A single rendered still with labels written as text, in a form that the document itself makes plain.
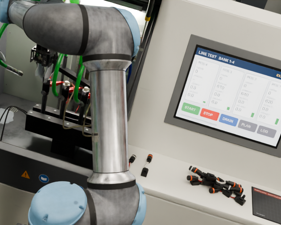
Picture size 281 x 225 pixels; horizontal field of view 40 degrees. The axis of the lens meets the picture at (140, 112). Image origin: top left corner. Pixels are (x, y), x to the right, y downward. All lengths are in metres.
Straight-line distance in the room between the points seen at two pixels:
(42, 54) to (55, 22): 0.57
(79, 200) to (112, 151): 0.13
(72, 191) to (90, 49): 0.32
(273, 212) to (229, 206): 0.17
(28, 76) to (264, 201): 1.19
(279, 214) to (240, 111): 0.39
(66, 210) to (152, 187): 0.60
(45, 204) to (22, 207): 0.77
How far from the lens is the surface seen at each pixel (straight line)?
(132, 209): 0.92
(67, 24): 0.86
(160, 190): 1.39
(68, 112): 1.64
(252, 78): 1.48
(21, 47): 1.90
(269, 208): 1.53
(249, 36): 1.47
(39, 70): 1.51
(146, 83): 1.48
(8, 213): 1.68
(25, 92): 1.99
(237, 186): 1.53
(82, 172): 1.42
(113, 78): 0.89
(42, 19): 0.89
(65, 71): 1.73
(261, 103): 1.51
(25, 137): 1.75
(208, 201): 1.43
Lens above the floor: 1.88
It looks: 30 degrees down
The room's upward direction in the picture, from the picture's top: 16 degrees clockwise
